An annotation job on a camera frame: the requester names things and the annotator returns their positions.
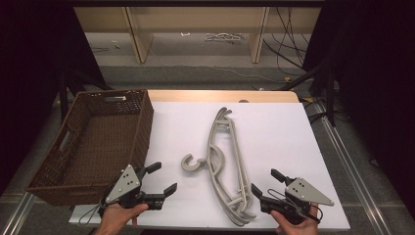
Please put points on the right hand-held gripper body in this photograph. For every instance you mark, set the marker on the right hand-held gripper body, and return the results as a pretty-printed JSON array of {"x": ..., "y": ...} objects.
[{"x": 306, "y": 193}]

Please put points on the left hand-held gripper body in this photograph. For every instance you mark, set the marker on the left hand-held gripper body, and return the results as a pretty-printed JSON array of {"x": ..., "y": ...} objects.
[{"x": 125, "y": 182}]

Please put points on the brown wicker basket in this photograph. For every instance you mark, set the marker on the brown wicker basket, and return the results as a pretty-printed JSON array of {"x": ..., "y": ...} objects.
[{"x": 98, "y": 147}]

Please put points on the person's right hand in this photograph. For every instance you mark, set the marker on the person's right hand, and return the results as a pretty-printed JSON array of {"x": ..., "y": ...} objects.
[{"x": 300, "y": 226}]

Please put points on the person's left hand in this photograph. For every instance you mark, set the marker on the person's left hand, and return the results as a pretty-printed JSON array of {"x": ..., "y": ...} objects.
[{"x": 115, "y": 218}]

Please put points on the white table mat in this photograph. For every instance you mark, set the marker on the white table mat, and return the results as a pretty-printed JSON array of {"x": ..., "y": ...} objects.
[{"x": 280, "y": 137}]

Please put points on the small white floor scrap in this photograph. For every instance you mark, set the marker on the small white floor scrap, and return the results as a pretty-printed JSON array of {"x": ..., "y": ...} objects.
[
  {"x": 185, "y": 34},
  {"x": 115, "y": 43}
]

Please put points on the beige wooden shelf unit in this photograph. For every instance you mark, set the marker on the beige wooden shelf unit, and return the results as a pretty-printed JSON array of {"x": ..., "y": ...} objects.
[{"x": 195, "y": 19}]

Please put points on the metal floor rail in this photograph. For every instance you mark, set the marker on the metal floor rail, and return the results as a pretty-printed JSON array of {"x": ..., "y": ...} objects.
[
  {"x": 18, "y": 215},
  {"x": 352, "y": 169}
]

